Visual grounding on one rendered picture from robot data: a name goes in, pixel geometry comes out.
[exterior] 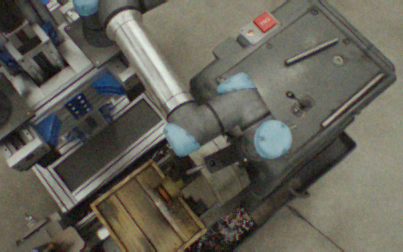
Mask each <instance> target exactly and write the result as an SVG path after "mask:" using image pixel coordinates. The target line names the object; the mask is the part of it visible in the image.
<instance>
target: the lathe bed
mask: <svg viewBox="0 0 403 252"><path fill-rule="evenodd" d="M164 158H165V159H163V158H162V160H160V161H159V162H158V163H156V165H158V167H159V168H160V170H161V171H162V173H164V175H165V176H166V175H168V173H166V171H168V170H169V169H171V167H170V166H169V165H168V164H167V163H168V162H170V161H171V160H172V158H171V156H170V155H169V154H168V155H167V156H165V157H164ZM165 162H166V163H165ZM169 167H170V168H169ZM188 181H190V182H188ZM193 181H194V178H193V177H192V176H190V178H188V180H185V181H184V183H185V184H186V185H187V184H190V183H191V182H193ZM250 191H251V190H250V188H249V187H248V186H246V187H245V188H244V189H242V191H240V193H237V195H235V196H234V197H233V198H232V199H230V200H229V201H228V202H227V203H225V204H224V205H223V206H219V205H218V204H217V203H216V204H215V205H214V206H212V208H208V209H207V206H206V205H205V203H203V201H202V200H201V199H200V200H199V201H198V202H196V201H194V200H193V198H191V197H189V201H190V202H189V203H187V202H188V199H185V197H184V196H183V197H184V198H183V199H185V200H184V201H186V203H187V204H188V206H189V207H190V208H191V210H192V211H193V212H194V214H196V216H197V217H198V218H199V220H200V221H201V223H203V225H204V226H205V228H206V229H209V227H212V225H214V224H215V223H216V222H217V221H219V220H220V218H222V217H223V216H224V215H225V214H227V213H228V212H229V211H231V210H232V209H233V208H235V206H237V204H239V203H240V202H241V201H243V200H244V199H245V198H246V195H248V193H250ZM204 205H205V206H204ZM203 207H205V208H203ZM208 210H209V212H208ZM213 211H214V212H213ZM207 212H208V213H207ZM210 212H211V214H210ZM206 213H207V214H206ZM208 214H209V215H210V216H209V215H208ZM212 214H213V215H212ZM209 217H210V218H209ZM212 219H213V221H212ZM78 225H79V226H78ZM83 225H84V226H83ZM96 225H97V226H96ZM75 227H76V228H77V229H78V230H79V232H80V233H81V235H82V236H83V238H84V239H85V240H86V242H87V244H88V242H89V243H90V245H89V244H88V245H87V246H86V248H87V249H88V251H89V252H96V250H98V251H97V252H103V249H102V248H103V246H105V249H104V252H114V250H115V252H122V251H120V250H121V249H120V248H119V246H118V245H117V244H116V242H115V241H114V239H113V237H111V235H110V234H109V232H108V231H107V229H106V228H105V227H104V225H103V224H102V222H101V221H100V219H99V218H98V216H97V215H96V214H95V212H92V213H91V214H89V215H88V216H86V217H85V218H83V220H81V221H80V222H78V223H77V224H75ZM95 228H96V229H95ZM91 229H92V230H91ZM99 230H100V231H99ZM88 231H89V232H88ZM95 231H96V232H95ZM98 231H99V232H98ZM87 232H88V233H87ZM84 233H85V234H84ZM87 234H88V235H87ZM92 234H93V235H92ZM86 236H88V237H86ZM106 236H107V237H106ZM89 238H90V239H89ZM108 238H109V239H108ZM88 240H89V241H88ZM91 240H92V241H91ZM109 240H110V241H109ZM102 243H103V244H104V245H103V244H102ZM98 245H99V246H98ZM106 245H107V246H106ZM117 246H118V247H117ZM108 248H109V250H110V251H109V250H108ZM100 250H101V251H100Z"/></svg>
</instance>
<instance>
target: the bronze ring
mask: <svg viewBox="0 0 403 252"><path fill-rule="evenodd" d="M160 183H161V184H160V185H159V184H158V186H156V188H155V189H156V191H157V192H158V194H159V195H160V197H162V199H163V200H164V202H165V203H166V204H167V205H168V204H169V203H171V202H172V201H173V200H174V201H176V200H177V199H178V198H179V197H183V196H184V195H183V193H181V191H182V189H184V188H185V187H186V184H185V183H184V181H183V180H182V179H179V180H178V181H177V182H173V180H172V179H171V178H170V177H169V175H166V178H164V180H162V181H161V182H160Z"/></svg>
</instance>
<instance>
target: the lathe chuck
mask: <svg viewBox="0 0 403 252"><path fill-rule="evenodd" d="M218 150H219V148H218V147H217V146H216V144H215V143H214V142H213V141H210V142H209V143H207V144H205V145H203V146H202V147H201V148H200V149H199V150H196V151H194V152H192V153H190V154H187V155H186V157H187V158H188V160H189V162H190V164H191V165H192V167H193V168H194V167H197V166H199V165H201V164H203V163H205V162H204V160H203V159H204V158H205V156H208V155H209V154H212V153H214V152H217V151H218ZM192 177H193V178H194V180H196V178H198V177H199V178H201V180H202V181H203V182H204V183H205V185H206V186H207V187H208V188H209V190H210V191H211V192H212V193H213V194H214V196H215V197H216V198H217V199H218V201H220V203H221V205H220V203H218V202H217V204H218V205H219V206H223V205H224V204H225V203H227V202H228V201H229V200H230V199H232V198H233V197H234V196H235V195H237V193H240V191H242V184H241V182H240V180H239V178H238V177H237V174H236V173H235V171H234V169H233V167H232V166H231V165H230V166H228V167H225V168H224V169H220V170H219V171H216V172H214V173H209V171H208V169H207V167H205V168H203V169H200V170H199V171H196V172H194V174H193V175H192Z"/></svg>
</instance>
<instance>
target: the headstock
mask: <svg viewBox="0 0 403 252"><path fill-rule="evenodd" d="M270 13H271V14H272V15H273V16H274V17H275V18H276V19H277V20H278V21H279V22H280V24H281V25H280V27H278V28H277V29H275V30H274V31H272V33H270V34H269V35H267V36H265V38H263V39H262V40H260V41H259V42H257V44H255V45H254V46H252V44H250V42H248V40H246V37H244V36H243V35H241V34H240V35H238V36H237V38H236V41H237V43H238V44H240V46H242V48H244V50H243V51H242V52H231V54H229V55H227V57H225V58H224V59H222V60H220V59H215V60H214V61H212V63H209V64H208V65H207V66H206V67H205V68H203V70H201V71H200V72H199V73H198V74H196V75H195V76H194V77H192V78H191V79H190V83H189V84H190V89H189V91H190V94H191V95H192V98H194V100H195V102H196V104H198V106H201V105H203V104H205V103H207V102H209V101H210V100H212V99H214V98H216V97H217V96H218V91H217V87H218V86H219V85H220V84H221V83H223V82H224V81H225V80H227V79H229V78H231V77H232V76H234V75H235V74H239V73H241V72H244V73H246V74H247V75H248V76H249V78H250V79H251V80H252V81H253V83H254V84H255V86H256V87H257V90H258V91H259V93H260V95H261V97H262V98H263V100H264V102H265V104H266V105H267V106H268V109H270V112H271V113H272V114H273V115H274V117H275V119H276V121H281V122H283V124H285V125H287V126H291V125H292V124H295V125H296V126H297V127H296V128H293V129H292V130H290V131H291V135H292V141H293V142H292V143H291V147H290V148H289V150H288V151H287V152H286V153H285V154H283V155H282V156H279V157H278V158H274V159H266V160H259V161H256V160H253V161H251V162H248V164H247V167H245V169H246V172H247V173H248V177H249V180H250V183H249V184H248V187H249V188H250V190H251V189H252V192H253V193H254V194H255V195H257V196H258V197H265V196H266V195H268V194H269V193H270V192H272V190H274V188H276V186H278V184H280V182H281V181H282V180H283V179H284V178H285V176H286V175H287V174H288V173H289V171H291V169H293V170H294V169H296V168H297V165H300V164H301V163H302V162H303V161H302V160H304V159H305V158H306V157H307V156H309V155H310V154H311V153H312V152H314V151H315V149H317V148H318V147H319V146H321V145H322V146H323V145H325V141H327V139H329V138H330V137H331V136H333V135H334V134H335V133H336V132H338V130H340V129H341V128H342V127H343V126H345V125H346V124H347V123H348V122H349V123H350V122H351V121H353V119H352V118H353V117H355V115H359V114H360V113H361V111H362V110H363V109H364V108H365V107H367V106H369V104H370V103H371V102H372V101H373V100H375V98H377V97H378V96H379V95H380V94H382V93H383V92H384V91H386V90H387V89H388V87H389V88H390V86H391V85H392V84H394V83H395V82H396V79H397V77H396V74H395V72H396V68H395V66H394V64H393V63H392V62H391V61H390V60H389V59H388V58H387V57H386V56H385V55H384V54H382V53H381V51H379V49H377V47H375V45H373V44H372V43H371V42H370V41H369V40H368V39H366V37H365V36H363V35H362V34H361V33H360V32H359V31H358V30H357V29H356V28H355V27H354V26H352V24H350V22H349V21H348V20H347V19H345V18H344V17H343V16H342V15H341V14H340V13H339V12H338V11H337V10H336V9H334V8H333V6H331V4H329V3H328V2H327V1H326V0H287V1H286V2H284V3H283V4H281V5H280V6H278V8H276V9H275V10H273V11H271V12H270ZM333 37H336V38H337V40H338V42H337V43H335V44H334V45H331V46H330V47H327V48H326V49H323V50H321V51H319V52H317V53H314V54H313V55H310V56H308V57H306V58H304V59H302V60H300V61H297V62H295V63H293V64H291V65H290V66H286V65H285V60H286V59H289V58H290V57H293V56H295V55H297V54H299V53H302V52H304V51H306V50H308V49H310V48H312V47H313V46H316V45H318V44H321V43H322V42H325V41H327V40H329V39H331V38H333ZM378 73H383V75H384V77H383V79H381V81H379V82H378V83H377V84H376V85H374V86H373V87H372V88H371V90H369V91H368V92H367V93H366V94H364V95H363V96H362V97H361V98H359V100H357V102H355V103H354V104H352V106H351V107H349V108H348V109H347V110H346V111H344V113H342V115H340V116H339V117H338V118H337V119H335V120H334V121H333V122H332V123H331V124H329V126H327V128H325V129H323V128H321V126H320V124H321V122H322V121H323V120H325V119H326V118H327V117H328V116H329V115H331V113H333V112H334V111H336V109H338V108H339V107H340V106H341V105H342V104H344V102H346V100H348V99H349V98H350V97H351V96H353V95H354V94H355V93H356V92H358V91H359V89H361V87H363V86H364V85H365V84H366V83H368V82H369V81H370V80H371V79H373V77H375V75H377V74H378ZM287 91H292V92H293V93H294V95H295V96H296V97H297V98H299V99H300V100H309V101H310V103H311V107H310V109H308V110H304V109H302V107H301V106H300V104H301V103H300V102H298V101H297V100H294V99H291V98H287V96H286V93H287ZM256 181H257V182H256Z"/></svg>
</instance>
